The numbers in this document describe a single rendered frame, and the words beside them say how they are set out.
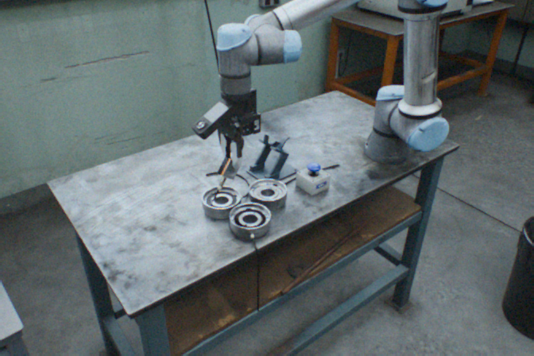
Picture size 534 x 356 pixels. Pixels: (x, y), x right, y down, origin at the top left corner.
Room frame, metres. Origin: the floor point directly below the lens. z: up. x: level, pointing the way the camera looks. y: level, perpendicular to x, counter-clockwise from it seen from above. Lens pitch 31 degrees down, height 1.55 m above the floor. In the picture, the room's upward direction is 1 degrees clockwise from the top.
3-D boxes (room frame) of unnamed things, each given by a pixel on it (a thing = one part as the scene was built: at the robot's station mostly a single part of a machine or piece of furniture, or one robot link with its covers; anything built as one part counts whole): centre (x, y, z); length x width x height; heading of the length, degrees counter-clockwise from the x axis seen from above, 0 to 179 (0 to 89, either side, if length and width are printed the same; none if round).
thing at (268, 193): (1.01, 0.00, 0.82); 0.10 x 0.10 x 0.04
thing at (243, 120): (1.01, 0.08, 1.07); 0.09 x 0.08 x 0.12; 130
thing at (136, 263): (1.23, -0.01, 0.79); 1.20 x 0.60 x 0.02; 128
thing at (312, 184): (1.09, -0.14, 0.82); 0.08 x 0.07 x 0.05; 128
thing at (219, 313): (1.23, -0.01, 0.40); 1.17 x 0.59 x 0.80; 128
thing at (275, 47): (1.06, -0.01, 1.23); 0.11 x 0.11 x 0.08; 17
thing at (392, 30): (3.52, -1.18, 0.39); 1.50 x 0.62 x 0.78; 128
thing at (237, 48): (1.01, 0.08, 1.23); 0.09 x 0.08 x 0.11; 107
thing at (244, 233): (0.90, 0.04, 0.82); 0.10 x 0.10 x 0.04
